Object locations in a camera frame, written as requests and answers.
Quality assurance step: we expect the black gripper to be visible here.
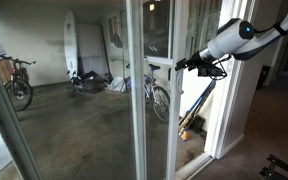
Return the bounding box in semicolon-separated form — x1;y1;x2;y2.
174;49;208;72

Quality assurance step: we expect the white curved door handle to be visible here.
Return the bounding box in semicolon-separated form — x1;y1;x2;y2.
174;64;186;98

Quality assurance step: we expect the white framed sliding glass door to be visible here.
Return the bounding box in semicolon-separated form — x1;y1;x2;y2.
145;0;191;180

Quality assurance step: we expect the white door jamb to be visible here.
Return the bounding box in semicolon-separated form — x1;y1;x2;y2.
203;0;259;160

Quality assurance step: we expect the white door track sill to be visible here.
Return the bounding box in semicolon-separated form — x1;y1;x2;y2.
173;152;215;180

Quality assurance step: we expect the blue and white bicycle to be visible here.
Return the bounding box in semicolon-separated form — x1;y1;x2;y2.
125;63;172;123

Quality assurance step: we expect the blue long pole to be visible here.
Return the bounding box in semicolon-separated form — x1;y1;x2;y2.
181;78;218;129

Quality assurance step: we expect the window with vertical blinds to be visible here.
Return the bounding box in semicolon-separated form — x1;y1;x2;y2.
143;0;223;64

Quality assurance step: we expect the tan wooden pole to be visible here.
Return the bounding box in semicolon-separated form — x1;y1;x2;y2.
177;89;215;136

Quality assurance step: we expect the black dustpan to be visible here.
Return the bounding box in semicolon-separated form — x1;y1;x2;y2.
190;114;207;134

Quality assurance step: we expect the orange bottle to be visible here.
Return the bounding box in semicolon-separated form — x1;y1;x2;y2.
180;129;189;143

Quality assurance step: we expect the white bag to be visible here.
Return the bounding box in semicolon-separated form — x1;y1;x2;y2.
107;76;127;93

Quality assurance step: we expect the black bag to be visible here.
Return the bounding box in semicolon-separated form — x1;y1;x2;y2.
82;70;113;95

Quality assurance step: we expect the white baseboard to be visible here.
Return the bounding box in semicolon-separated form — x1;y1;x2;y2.
221;133;246;158

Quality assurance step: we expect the grey leaning board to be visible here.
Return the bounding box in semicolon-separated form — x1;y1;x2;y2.
75;23;110;78

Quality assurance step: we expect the white surfboard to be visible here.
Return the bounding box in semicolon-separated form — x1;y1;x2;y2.
63;10;79;80

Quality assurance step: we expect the red and black tool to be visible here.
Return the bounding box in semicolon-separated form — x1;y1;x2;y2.
258;153;288;180

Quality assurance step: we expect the black bicycle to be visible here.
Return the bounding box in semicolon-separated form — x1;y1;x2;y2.
0;53;37;113

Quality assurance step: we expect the wooden bicycle crate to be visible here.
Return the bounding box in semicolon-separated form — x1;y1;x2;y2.
0;58;13;86

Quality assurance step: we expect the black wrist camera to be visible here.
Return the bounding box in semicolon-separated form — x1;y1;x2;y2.
197;64;226;80

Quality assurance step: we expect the black camera cable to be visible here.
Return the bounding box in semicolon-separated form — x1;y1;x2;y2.
213;22;287;81

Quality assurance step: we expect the fixed glass panel white frame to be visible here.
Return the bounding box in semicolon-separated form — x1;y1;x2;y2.
0;0;148;180

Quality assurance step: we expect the dark wall hanging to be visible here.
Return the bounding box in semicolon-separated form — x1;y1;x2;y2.
107;11;124;49

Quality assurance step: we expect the small dark wheeled frame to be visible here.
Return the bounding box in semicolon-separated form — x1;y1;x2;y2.
66;69;87;94

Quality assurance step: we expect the grey diagonal frame bar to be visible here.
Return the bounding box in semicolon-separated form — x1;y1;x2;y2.
0;49;43;180

